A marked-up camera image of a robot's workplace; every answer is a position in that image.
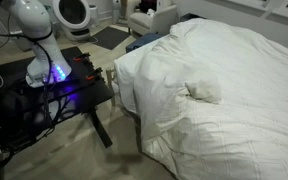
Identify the black robot table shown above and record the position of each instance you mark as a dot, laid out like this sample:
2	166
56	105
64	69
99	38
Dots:
84	90

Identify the orange black clamp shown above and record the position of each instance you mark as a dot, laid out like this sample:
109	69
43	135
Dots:
82	57
94	74

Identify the light wooden bed frame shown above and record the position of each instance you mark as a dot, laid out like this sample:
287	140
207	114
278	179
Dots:
110	83

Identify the beige armchair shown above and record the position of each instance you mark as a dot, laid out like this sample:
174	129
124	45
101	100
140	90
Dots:
157	20

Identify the white patterned duvet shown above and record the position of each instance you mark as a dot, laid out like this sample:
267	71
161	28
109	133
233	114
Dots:
237	100

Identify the white bed sheet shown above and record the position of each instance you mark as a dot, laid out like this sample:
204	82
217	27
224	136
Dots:
125	76

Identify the dark floor mat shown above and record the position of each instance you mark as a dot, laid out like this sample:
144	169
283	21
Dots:
110	36

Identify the small white bin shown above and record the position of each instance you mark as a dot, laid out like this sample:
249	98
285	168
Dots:
93	15

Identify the round white litter box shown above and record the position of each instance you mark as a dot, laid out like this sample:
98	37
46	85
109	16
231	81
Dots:
72	16

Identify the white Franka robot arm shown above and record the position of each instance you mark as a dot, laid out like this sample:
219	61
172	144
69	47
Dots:
47	50

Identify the dark ottoman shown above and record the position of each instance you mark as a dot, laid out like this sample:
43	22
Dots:
190	16

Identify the tall white appliance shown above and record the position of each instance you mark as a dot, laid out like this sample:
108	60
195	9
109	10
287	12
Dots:
116	11

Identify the small white cloth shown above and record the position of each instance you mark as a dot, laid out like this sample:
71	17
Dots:
150	12

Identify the blue hard suitcase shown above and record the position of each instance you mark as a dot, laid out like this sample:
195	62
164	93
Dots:
142	41

